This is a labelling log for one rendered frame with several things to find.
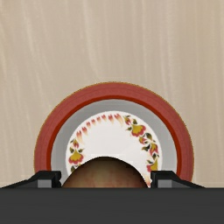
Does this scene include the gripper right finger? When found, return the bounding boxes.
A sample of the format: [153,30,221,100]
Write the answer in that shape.
[150,170,205,189]

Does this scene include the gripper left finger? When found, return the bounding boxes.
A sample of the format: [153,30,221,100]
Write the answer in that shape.
[2,170,62,189]

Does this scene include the red rimmed floral plate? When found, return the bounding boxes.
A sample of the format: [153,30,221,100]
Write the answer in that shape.
[33,81,195,189]

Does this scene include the reddish brown apple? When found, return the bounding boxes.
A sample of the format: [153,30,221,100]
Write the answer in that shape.
[61,156,149,189]

